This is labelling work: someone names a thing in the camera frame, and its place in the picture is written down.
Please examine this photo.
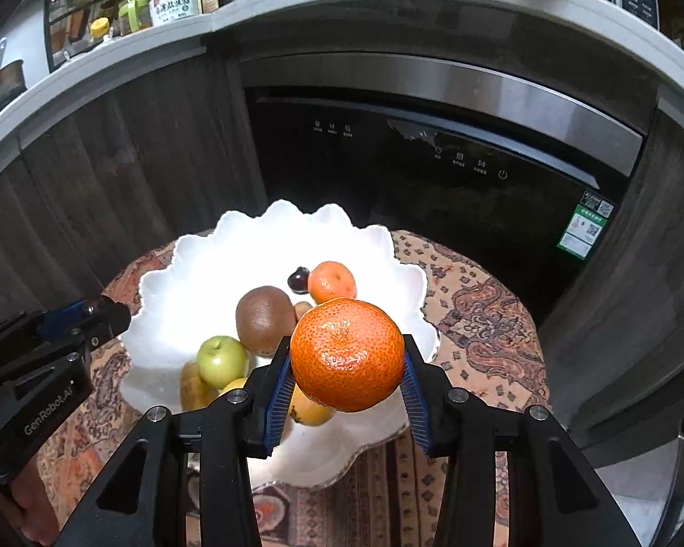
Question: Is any dark wood cabinet door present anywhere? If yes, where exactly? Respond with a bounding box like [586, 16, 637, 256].
[0, 53, 267, 321]

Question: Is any yellow capped bottle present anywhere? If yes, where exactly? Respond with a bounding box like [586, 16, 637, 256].
[90, 16, 111, 45]

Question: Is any black built-in dishwasher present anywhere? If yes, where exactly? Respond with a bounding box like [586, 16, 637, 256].
[242, 52, 644, 322]

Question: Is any small yellow loquat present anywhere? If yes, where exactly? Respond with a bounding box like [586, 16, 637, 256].
[294, 301, 314, 320]

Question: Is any steel saucepan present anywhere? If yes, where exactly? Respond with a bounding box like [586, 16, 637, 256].
[0, 37, 26, 113]

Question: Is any yellow lemon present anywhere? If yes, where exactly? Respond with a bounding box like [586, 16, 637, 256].
[220, 377, 247, 395]

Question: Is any black wire spice rack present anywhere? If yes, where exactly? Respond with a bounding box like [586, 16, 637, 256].
[44, 0, 124, 72]

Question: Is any green energy label sticker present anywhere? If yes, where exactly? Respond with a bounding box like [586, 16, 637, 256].
[557, 190, 615, 259]

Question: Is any brown kiwi fruit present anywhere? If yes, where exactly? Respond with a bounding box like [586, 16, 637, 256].
[236, 287, 296, 358]

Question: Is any yellow banana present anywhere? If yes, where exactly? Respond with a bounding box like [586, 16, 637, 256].
[180, 362, 218, 411]

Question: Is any dark cherry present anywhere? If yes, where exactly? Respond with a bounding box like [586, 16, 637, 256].
[288, 267, 310, 295]

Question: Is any green lidded container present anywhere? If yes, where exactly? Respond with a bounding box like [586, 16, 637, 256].
[118, 0, 151, 36]

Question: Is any person's left hand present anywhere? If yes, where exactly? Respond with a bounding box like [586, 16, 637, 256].
[10, 458, 59, 546]

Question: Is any green apple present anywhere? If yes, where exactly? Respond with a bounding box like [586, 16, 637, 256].
[196, 336, 249, 390]

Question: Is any white labelled sauce jar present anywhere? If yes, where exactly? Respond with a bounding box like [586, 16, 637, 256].
[149, 0, 200, 26]

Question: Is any white scalloped fruit bowl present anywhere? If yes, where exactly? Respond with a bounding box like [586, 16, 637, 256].
[119, 200, 440, 489]

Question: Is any yellow orange mango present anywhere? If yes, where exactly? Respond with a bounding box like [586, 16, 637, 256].
[288, 387, 335, 427]

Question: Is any orange mandarin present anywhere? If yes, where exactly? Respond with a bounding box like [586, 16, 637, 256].
[307, 261, 357, 304]
[289, 298, 405, 413]

